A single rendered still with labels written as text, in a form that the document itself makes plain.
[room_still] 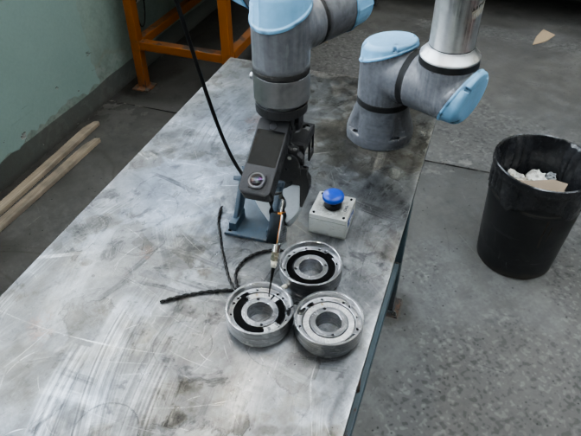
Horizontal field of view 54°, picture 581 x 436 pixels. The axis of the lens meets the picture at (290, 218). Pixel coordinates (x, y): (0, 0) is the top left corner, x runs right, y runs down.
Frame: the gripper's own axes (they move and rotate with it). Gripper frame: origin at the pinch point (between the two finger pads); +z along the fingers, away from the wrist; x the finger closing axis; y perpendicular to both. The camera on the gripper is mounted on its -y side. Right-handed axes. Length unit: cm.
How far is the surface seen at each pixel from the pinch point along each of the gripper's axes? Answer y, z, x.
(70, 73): 146, 67, 149
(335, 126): 50, 13, 2
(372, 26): 304, 93, 30
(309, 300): -6.0, 10.0, -6.7
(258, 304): -8.3, 10.8, 1.0
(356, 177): 31.7, 13.2, -7.0
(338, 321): -7.4, 11.6, -11.8
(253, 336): -15.3, 9.5, -0.7
